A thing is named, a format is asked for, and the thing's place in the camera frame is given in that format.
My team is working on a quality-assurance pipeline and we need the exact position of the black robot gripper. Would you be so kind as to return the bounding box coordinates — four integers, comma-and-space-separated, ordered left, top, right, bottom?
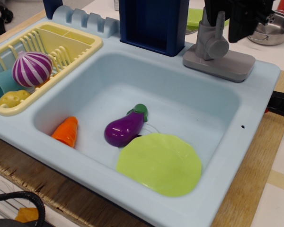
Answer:
204, 0, 274, 43

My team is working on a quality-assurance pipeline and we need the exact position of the grey faucet lever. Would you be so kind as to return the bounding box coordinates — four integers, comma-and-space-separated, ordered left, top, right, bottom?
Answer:
205, 11, 229, 60

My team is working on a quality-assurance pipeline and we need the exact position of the green plastic object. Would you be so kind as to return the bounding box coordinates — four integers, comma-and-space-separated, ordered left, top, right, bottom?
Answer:
186, 8, 230, 27

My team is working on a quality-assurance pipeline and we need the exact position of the grey toy faucet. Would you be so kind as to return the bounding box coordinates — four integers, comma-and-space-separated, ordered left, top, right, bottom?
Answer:
183, 9, 256, 83

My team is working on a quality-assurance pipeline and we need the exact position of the stainless steel pot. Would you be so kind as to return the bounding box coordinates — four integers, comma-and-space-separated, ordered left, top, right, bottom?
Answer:
248, 10, 284, 46

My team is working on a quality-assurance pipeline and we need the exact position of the dark blue plastic box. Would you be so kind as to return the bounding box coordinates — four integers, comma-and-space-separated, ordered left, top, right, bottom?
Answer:
119, 0, 189, 57

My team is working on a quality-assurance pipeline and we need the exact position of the black clamp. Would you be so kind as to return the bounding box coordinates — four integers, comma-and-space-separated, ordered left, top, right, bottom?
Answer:
266, 91, 284, 116

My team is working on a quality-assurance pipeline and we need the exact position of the light blue toy sink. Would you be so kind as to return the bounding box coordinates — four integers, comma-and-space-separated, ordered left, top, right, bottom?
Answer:
0, 5, 281, 227

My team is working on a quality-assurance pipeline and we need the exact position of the purple toy eggplant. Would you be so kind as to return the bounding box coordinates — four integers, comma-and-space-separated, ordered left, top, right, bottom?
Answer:
104, 104, 148, 147

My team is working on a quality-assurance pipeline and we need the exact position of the lime green plastic plate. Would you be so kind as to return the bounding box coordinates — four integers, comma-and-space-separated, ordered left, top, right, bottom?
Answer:
116, 133, 202, 197

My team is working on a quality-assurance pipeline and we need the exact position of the yellow dish rack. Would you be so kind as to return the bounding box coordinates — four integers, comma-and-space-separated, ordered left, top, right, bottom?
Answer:
0, 22, 103, 116

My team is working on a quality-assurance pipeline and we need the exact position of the orange toy carrot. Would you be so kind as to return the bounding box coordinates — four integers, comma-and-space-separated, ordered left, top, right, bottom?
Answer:
51, 116, 78, 148

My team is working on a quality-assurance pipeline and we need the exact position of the purple striped toy onion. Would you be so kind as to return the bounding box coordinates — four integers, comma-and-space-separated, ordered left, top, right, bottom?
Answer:
12, 51, 53, 87

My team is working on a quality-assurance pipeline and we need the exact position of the yellow toy potato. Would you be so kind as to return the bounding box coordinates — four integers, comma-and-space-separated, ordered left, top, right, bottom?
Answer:
0, 90, 30, 108

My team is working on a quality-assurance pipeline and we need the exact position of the teal plastic cup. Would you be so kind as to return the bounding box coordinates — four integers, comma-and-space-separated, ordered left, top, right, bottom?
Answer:
0, 69, 23, 98

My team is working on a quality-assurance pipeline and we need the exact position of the orange tape piece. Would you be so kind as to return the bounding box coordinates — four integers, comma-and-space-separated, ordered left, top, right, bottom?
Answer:
15, 208, 45, 223

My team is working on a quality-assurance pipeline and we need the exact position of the dark blue post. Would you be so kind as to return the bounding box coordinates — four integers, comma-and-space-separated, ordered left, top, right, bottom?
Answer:
43, 0, 63, 19

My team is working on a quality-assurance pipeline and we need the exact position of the black cable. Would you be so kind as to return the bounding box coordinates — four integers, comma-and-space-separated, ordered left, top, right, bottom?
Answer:
0, 191, 46, 225

